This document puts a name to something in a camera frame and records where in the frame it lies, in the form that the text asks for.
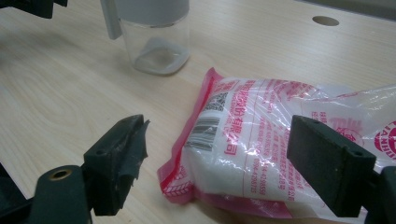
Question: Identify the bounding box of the round table cable grommet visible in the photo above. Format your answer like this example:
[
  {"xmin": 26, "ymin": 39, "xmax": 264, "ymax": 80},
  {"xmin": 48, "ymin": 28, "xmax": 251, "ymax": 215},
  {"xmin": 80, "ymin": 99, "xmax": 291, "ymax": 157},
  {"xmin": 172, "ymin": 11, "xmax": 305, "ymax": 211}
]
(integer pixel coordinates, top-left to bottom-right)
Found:
[{"xmin": 312, "ymin": 15, "xmax": 340, "ymax": 27}]

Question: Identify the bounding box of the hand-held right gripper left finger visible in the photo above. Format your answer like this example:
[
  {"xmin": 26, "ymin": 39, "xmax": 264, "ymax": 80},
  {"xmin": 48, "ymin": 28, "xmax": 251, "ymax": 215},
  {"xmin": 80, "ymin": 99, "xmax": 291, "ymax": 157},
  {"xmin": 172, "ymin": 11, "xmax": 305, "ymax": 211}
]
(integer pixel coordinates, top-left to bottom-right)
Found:
[{"xmin": 83, "ymin": 114, "xmax": 150, "ymax": 217}]

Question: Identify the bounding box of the pink printed sugar bag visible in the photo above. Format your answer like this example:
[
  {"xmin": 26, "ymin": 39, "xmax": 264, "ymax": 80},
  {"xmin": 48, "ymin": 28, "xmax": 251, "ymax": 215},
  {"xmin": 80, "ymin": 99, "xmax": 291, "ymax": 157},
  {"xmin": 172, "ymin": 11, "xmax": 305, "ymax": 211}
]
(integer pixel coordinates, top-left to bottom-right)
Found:
[{"xmin": 157, "ymin": 67, "xmax": 396, "ymax": 224}]

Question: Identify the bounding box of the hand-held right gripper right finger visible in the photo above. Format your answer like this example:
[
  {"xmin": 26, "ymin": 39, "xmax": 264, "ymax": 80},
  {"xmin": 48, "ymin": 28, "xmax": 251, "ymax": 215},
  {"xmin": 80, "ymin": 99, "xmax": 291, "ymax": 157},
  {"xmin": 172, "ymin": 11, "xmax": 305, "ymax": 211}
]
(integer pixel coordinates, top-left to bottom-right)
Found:
[{"xmin": 286, "ymin": 114, "xmax": 377, "ymax": 218}]

